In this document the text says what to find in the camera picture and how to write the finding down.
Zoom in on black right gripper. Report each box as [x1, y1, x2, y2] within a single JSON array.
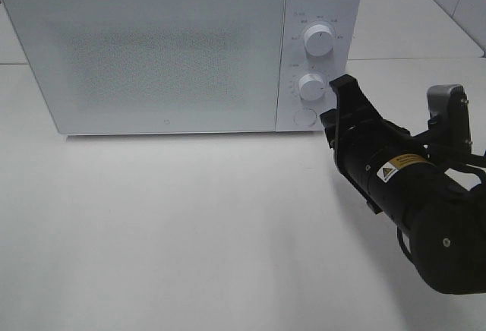
[[320, 74, 456, 229]]

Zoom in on white timer knob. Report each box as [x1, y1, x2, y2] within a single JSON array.
[[297, 73, 327, 102]]

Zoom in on upper white power knob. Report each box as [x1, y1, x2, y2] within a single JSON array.
[[304, 22, 335, 57]]

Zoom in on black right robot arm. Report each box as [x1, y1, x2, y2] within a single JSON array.
[[320, 74, 485, 295]]

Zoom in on white microwave oven body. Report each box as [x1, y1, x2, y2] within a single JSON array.
[[0, 0, 363, 141]]

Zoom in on round white door button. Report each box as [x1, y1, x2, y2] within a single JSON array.
[[294, 109, 317, 127]]

